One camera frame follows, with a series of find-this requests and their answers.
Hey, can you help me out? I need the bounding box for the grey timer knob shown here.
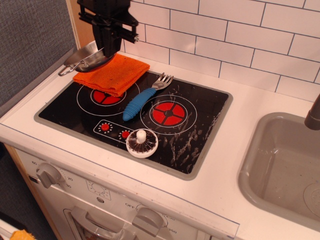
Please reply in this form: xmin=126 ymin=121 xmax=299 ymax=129
xmin=36 ymin=163 xmax=62 ymax=189

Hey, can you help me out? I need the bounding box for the stainless steel bowl with handles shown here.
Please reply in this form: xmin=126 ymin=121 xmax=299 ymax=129
xmin=58 ymin=40 xmax=116 ymax=77

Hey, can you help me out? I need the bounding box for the white round dish brush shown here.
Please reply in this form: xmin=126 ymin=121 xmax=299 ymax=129
xmin=125 ymin=128 xmax=159 ymax=159

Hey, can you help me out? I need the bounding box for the black toy stovetop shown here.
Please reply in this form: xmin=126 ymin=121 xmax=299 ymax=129
xmin=34 ymin=71 xmax=233 ymax=180

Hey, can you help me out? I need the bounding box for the fork with blue handle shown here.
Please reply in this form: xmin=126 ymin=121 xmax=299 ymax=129
xmin=122 ymin=73 xmax=174 ymax=122

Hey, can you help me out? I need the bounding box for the wooden side post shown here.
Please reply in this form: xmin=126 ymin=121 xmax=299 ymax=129
xmin=66 ymin=0 xmax=95 ymax=49

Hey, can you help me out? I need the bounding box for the orange and black cloth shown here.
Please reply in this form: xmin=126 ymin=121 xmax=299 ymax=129
xmin=9 ymin=229 xmax=36 ymax=240

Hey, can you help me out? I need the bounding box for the grey oven temperature knob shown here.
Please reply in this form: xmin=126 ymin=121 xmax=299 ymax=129
xmin=132 ymin=207 xmax=164 ymax=237

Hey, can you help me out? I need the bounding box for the red stove knob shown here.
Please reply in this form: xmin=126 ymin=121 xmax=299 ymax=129
xmin=100 ymin=123 xmax=110 ymax=132
xmin=121 ymin=131 xmax=130 ymax=139

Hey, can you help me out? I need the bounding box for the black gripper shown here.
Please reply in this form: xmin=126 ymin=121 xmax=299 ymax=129
xmin=77 ymin=0 xmax=139 ymax=58

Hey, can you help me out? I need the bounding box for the grey sink basin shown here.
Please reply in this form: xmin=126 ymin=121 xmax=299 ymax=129
xmin=238 ymin=112 xmax=320 ymax=231

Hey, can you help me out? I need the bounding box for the grey faucet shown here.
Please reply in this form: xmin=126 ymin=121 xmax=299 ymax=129
xmin=304 ymin=94 xmax=320 ymax=131

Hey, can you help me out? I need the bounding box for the red stove knob left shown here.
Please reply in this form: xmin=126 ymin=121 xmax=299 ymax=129
xmin=100 ymin=123 xmax=110 ymax=132

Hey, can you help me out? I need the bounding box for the orange folded towel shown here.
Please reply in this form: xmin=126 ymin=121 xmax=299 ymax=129
xmin=73 ymin=53 xmax=150 ymax=97

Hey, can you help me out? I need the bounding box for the grey oven door handle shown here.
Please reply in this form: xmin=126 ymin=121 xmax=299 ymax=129
xmin=70 ymin=207 xmax=138 ymax=240

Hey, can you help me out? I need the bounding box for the red stove knob right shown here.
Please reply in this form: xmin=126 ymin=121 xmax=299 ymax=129
xmin=121 ymin=131 xmax=130 ymax=139

